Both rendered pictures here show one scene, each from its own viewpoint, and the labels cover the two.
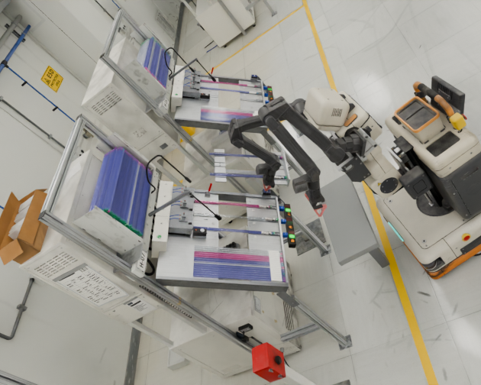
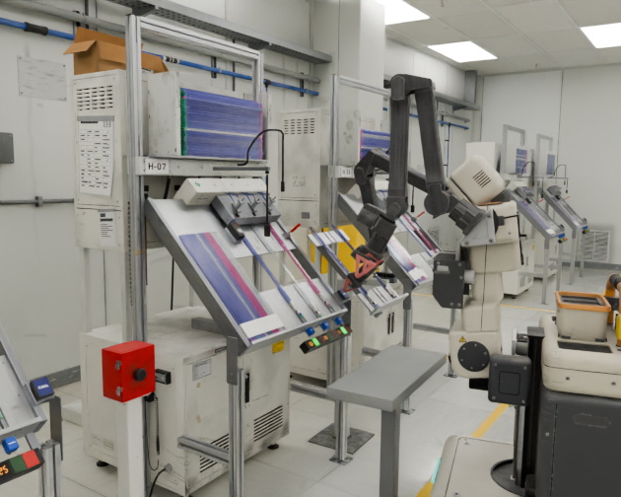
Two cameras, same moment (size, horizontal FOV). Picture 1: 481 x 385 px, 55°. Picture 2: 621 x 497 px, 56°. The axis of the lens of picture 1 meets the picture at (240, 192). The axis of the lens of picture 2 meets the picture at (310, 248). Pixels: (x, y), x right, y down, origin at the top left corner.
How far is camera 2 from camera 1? 1.32 m
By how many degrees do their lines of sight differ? 28
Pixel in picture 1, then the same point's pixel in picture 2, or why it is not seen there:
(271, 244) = (286, 317)
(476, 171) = (603, 428)
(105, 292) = (98, 177)
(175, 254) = (190, 215)
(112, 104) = (303, 131)
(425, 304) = not seen: outside the picture
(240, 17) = (507, 276)
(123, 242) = (163, 139)
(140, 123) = (307, 171)
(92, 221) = (161, 87)
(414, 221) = (471, 473)
